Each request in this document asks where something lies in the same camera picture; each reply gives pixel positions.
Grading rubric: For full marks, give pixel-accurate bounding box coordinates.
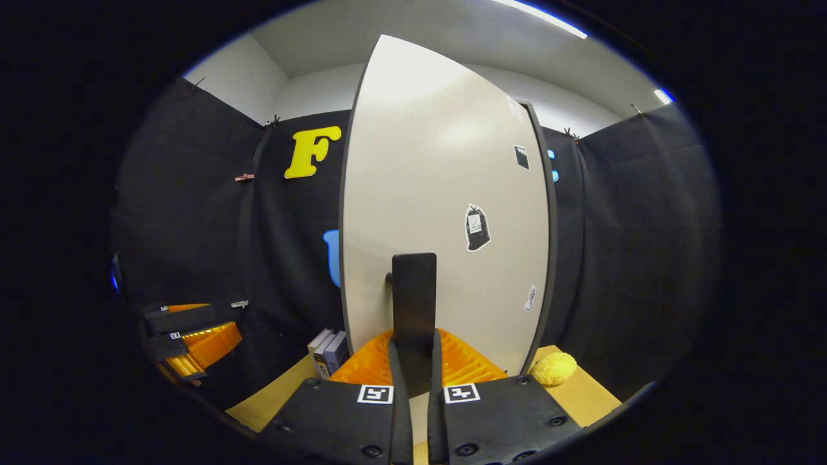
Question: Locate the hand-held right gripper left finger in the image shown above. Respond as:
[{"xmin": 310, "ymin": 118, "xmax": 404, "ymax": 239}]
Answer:
[{"xmin": 258, "ymin": 329, "xmax": 414, "ymax": 465}]

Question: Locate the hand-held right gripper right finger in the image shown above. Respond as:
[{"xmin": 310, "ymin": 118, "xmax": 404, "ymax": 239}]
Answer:
[{"xmin": 428, "ymin": 328, "xmax": 585, "ymax": 465}]

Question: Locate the black cabinet door handle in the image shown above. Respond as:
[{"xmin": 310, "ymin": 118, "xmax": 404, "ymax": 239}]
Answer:
[{"xmin": 386, "ymin": 253, "xmax": 438, "ymax": 398}]

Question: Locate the grey cabinet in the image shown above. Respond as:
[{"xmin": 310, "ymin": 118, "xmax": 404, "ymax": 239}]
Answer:
[{"xmin": 517, "ymin": 102, "xmax": 560, "ymax": 377}]

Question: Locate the beige cabinet door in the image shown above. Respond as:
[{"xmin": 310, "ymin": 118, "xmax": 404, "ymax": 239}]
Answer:
[{"xmin": 339, "ymin": 34, "xmax": 551, "ymax": 378}]

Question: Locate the pale grey book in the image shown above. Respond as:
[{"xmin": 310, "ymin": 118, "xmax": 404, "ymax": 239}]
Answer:
[{"xmin": 313, "ymin": 331, "xmax": 340, "ymax": 380}]

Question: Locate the white book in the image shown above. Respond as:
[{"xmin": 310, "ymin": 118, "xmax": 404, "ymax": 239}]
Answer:
[{"xmin": 307, "ymin": 328, "xmax": 333, "ymax": 378}]

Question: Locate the yellow sponge ball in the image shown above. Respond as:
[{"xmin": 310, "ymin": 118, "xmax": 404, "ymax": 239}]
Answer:
[{"xmin": 531, "ymin": 351, "xmax": 578, "ymax": 387}]

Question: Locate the black backdrop cloth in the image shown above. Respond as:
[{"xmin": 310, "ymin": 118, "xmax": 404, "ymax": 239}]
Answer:
[{"xmin": 110, "ymin": 77, "xmax": 723, "ymax": 411}]

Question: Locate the long ceiling light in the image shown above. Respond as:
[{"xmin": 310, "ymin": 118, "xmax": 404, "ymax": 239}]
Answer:
[{"xmin": 494, "ymin": 0, "xmax": 589, "ymax": 39}]

